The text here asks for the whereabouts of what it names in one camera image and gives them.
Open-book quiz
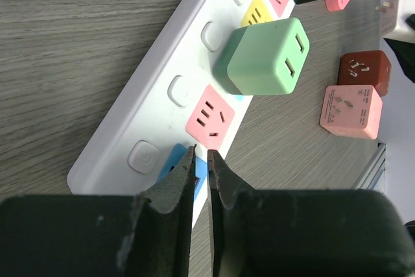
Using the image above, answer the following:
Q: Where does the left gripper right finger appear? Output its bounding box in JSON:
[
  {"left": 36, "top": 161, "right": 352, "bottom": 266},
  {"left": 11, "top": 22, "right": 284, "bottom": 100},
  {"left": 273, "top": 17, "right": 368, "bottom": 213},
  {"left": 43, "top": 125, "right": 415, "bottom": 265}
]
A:
[{"left": 207, "top": 150, "right": 414, "bottom": 276}]

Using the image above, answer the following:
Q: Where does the red fish cube plug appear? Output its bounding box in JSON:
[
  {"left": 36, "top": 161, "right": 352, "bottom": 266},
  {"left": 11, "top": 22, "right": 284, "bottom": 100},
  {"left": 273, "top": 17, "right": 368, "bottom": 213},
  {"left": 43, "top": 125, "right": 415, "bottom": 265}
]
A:
[{"left": 337, "top": 50, "right": 392, "bottom": 97}]

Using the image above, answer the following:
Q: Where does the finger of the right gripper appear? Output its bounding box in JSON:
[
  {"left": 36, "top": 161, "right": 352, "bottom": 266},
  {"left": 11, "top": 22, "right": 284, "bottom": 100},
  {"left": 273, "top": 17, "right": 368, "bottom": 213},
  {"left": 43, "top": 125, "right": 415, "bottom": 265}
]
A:
[{"left": 383, "top": 13, "right": 415, "bottom": 84}]

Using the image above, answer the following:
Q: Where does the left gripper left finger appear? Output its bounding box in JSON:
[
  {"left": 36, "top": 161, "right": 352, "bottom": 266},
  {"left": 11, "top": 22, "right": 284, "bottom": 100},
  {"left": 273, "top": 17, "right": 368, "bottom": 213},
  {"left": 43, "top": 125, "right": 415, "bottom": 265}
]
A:
[{"left": 1, "top": 147, "right": 196, "bottom": 276}]

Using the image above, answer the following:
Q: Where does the aluminium front rail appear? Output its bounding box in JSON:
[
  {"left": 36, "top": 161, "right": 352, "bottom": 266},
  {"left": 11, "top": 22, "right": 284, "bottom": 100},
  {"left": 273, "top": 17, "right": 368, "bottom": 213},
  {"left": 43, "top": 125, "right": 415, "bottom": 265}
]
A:
[{"left": 352, "top": 143, "right": 386, "bottom": 193}]

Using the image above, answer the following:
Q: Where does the green cube plug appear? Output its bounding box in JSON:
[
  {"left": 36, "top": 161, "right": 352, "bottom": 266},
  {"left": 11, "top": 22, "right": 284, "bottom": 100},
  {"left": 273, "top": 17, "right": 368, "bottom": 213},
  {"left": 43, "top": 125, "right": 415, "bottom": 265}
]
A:
[{"left": 213, "top": 18, "right": 310, "bottom": 96}]

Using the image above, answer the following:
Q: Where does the white power strip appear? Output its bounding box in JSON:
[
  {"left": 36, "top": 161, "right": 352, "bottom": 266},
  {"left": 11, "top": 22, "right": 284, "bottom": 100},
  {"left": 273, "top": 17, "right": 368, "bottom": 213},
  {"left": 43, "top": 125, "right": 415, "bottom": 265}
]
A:
[{"left": 67, "top": 0, "right": 294, "bottom": 217}]

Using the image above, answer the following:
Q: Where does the small pink cube plug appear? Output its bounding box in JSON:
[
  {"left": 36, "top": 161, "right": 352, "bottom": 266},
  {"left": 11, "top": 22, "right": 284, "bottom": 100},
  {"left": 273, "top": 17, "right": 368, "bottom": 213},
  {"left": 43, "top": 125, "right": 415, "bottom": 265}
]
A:
[{"left": 325, "top": 0, "right": 350, "bottom": 12}]

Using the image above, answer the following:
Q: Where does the white charger plug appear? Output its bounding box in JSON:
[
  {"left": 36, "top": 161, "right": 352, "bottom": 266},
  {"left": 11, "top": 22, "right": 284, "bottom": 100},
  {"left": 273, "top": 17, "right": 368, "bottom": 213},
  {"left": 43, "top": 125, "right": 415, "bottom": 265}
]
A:
[{"left": 375, "top": 0, "right": 414, "bottom": 43}]

